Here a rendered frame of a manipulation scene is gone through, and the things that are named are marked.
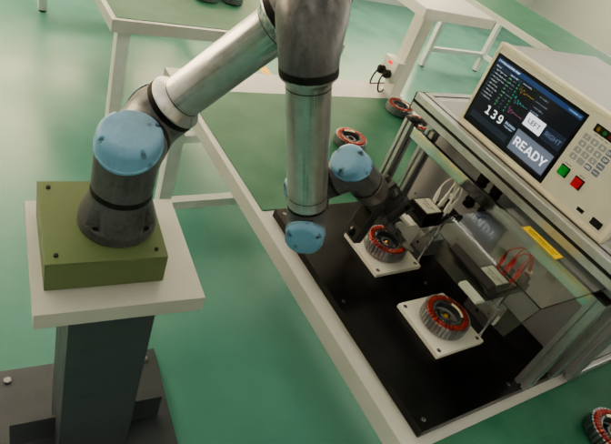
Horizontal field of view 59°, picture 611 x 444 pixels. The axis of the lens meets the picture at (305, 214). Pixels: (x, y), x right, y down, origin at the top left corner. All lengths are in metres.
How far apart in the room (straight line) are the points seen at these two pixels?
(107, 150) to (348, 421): 1.36
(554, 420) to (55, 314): 1.04
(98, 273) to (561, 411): 1.02
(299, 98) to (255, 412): 1.28
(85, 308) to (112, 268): 0.09
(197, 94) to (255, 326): 1.26
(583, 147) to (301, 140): 0.58
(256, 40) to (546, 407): 0.98
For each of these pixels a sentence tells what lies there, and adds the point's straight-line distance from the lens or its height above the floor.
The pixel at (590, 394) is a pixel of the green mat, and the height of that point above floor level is 0.75.
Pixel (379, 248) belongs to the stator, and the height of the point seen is 0.81.
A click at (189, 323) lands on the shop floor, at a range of 2.07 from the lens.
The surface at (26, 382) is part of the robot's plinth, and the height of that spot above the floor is 0.02.
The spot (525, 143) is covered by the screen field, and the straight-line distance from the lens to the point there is 1.26.
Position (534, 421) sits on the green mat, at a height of 0.75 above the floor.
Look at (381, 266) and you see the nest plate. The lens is 1.34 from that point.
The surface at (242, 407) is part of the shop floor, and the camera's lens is 1.91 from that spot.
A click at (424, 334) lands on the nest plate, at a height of 0.78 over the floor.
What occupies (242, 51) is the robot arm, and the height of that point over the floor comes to 1.22.
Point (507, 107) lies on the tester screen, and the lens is 1.29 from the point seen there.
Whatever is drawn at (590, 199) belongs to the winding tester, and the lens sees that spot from 1.19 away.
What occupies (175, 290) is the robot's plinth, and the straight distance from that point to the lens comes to 1.14.
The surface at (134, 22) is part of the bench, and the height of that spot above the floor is 0.75.
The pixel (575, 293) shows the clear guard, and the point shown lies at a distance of 1.10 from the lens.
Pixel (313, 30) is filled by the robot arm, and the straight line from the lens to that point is 0.82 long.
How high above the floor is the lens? 1.59
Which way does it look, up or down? 36 degrees down
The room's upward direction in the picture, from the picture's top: 22 degrees clockwise
